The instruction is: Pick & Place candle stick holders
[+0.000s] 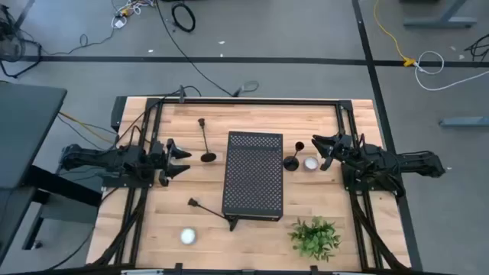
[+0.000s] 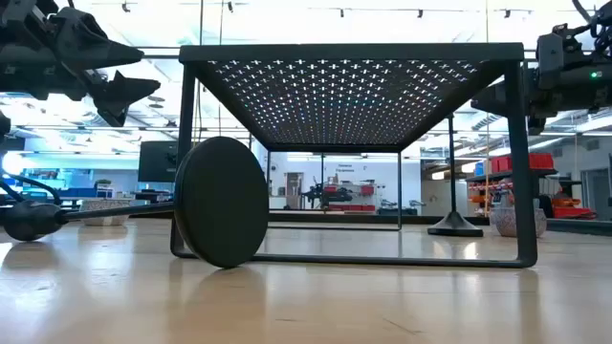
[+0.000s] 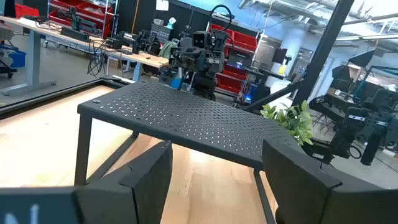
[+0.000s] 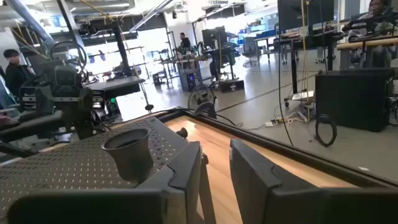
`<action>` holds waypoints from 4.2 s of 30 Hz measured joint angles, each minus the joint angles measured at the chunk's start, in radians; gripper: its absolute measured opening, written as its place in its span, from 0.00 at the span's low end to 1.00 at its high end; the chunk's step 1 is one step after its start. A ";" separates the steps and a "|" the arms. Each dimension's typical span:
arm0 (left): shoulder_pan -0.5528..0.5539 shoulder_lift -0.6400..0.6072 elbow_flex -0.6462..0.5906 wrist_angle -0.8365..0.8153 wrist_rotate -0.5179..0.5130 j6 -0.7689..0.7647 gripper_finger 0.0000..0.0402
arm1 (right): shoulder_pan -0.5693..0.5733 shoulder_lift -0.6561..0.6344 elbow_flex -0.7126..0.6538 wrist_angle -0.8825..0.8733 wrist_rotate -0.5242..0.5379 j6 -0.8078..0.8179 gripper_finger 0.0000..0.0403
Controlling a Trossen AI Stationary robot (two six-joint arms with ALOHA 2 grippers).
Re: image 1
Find long black floor cable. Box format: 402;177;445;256
154;0;236;97

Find white floor cable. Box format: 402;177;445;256
414;50;489;92

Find blue-grey floor bar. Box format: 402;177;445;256
438;116;489;128

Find black candle stick holder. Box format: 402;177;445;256
197;118;218;163
283;141;306;172
186;197;240;232

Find black perforated metal shelf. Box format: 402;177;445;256
221;131;284;222

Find yellow extension cable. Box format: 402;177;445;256
373;0;416;68

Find black cable bundle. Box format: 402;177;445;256
91;186;148;267
349;190;408;270

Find dark grey desk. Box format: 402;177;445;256
0;80;68;264

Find grey looped cable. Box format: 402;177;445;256
232;79;260;97

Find black tangled cables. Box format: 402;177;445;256
464;32;489;62

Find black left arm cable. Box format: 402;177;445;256
114;86;202;152

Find black coiled cable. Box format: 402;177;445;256
170;2;196;34

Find black aluminium table frame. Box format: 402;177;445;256
91;97;410;274

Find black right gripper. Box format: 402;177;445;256
311;133;358;172

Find white cable bundle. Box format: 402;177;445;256
110;0;156;30

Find grey table leg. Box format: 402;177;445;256
403;0;478;28

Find green artificial plant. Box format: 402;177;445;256
288;215;342;264

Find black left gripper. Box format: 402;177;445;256
149;137;193;188

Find white candle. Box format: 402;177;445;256
180;228;197;246
303;155;320;172

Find thin yellow cable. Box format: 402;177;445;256
57;110;118;146

